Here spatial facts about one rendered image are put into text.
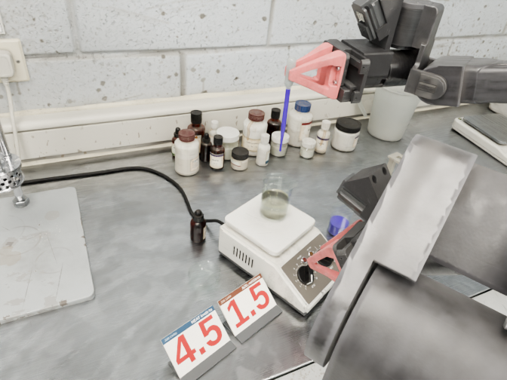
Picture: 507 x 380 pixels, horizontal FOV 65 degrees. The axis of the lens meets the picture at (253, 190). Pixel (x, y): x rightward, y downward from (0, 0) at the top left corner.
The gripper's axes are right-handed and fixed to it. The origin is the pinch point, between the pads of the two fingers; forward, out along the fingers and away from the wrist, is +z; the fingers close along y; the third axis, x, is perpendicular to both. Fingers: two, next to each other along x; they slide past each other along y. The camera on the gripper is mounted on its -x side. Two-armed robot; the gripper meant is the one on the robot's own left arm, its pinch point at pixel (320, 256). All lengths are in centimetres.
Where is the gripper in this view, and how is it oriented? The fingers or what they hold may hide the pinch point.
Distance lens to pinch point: 59.1
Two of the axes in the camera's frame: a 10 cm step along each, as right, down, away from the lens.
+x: 4.2, 9.0, 1.4
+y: -6.6, 4.0, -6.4
